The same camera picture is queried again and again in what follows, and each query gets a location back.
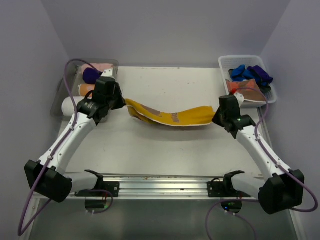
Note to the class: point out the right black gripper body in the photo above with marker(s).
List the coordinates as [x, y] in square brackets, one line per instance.
[218, 118]

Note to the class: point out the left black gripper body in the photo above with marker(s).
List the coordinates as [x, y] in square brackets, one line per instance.
[115, 101]

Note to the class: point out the yellow bear towel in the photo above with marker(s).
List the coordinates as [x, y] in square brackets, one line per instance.
[194, 117]

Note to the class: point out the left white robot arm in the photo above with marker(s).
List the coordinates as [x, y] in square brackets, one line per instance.
[65, 150]

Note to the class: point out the orange rolled towel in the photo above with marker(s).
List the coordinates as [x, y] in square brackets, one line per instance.
[84, 89]

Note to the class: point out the purple rolled towel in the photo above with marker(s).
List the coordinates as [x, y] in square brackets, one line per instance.
[90, 75]

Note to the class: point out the pink rolled towel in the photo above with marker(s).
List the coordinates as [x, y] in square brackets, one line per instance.
[99, 66]

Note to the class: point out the brown orange towel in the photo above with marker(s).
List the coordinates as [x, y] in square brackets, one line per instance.
[248, 88]

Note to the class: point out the grey plastic tray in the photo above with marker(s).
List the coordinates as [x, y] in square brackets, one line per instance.
[74, 78]

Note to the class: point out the white rolled towel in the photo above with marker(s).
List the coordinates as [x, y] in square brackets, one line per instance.
[67, 106]

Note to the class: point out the blue towel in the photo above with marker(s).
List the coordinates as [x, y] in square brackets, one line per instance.
[240, 74]

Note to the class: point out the dark green towel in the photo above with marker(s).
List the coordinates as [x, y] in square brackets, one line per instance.
[265, 89]

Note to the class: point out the purple towel in basket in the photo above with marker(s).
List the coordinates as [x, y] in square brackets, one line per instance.
[261, 77]

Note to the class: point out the white plastic basket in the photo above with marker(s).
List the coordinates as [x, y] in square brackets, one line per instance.
[233, 61]

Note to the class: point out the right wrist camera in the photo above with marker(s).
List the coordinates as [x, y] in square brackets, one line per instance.
[240, 98]

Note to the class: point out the aluminium mounting rail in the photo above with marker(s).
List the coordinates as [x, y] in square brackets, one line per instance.
[157, 187]

